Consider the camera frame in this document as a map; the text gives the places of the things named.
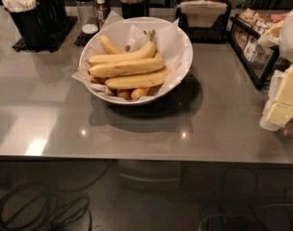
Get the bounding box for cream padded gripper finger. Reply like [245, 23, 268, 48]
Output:
[259, 64, 293, 131]

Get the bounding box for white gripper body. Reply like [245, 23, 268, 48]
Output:
[280, 9, 293, 63]

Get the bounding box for curved banana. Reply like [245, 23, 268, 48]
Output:
[88, 31, 156, 65]

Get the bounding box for lower front yellow banana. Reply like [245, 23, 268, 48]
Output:
[105, 66, 170, 90]

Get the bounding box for yellow banana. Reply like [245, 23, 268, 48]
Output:
[105, 66, 170, 90]
[88, 58, 166, 78]

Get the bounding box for small bottom banana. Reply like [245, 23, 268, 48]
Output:
[131, 88, 149, 101]

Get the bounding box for white bowl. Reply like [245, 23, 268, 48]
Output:
[72, 17, 193, 106]

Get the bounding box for bottom left banana piece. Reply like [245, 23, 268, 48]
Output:
[117, 90, 131, 99]

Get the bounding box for middle yellow banana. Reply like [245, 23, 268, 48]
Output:
[88, 58, 166, 78]

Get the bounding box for back left banana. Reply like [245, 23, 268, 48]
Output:
[99, 34, 123, 54]

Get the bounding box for black condiment packet rack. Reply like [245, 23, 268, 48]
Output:
[228, 11, 290, 90]

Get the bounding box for black napkin dispenser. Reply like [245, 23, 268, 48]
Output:
[175, 0, 231, 43]

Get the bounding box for black stir stick cup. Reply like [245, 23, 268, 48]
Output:
[121, 1, 149, 19]

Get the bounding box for small sauce bottle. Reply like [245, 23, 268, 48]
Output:
[96, 0, 109, 28]

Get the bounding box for small black mat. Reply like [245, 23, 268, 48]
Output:
[74, 32, 93, 46]

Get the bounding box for glass sugar shaker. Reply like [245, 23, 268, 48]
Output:
[75, 0, 98, 35]

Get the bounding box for black cutlery holder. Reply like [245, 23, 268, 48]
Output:
[7, 0, 67, 51]

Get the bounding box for black rubber mat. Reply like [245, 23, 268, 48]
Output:
[11, 15, 79, 54]

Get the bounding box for black cables under table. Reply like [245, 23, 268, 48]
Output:
[0, 183, 93, 231]

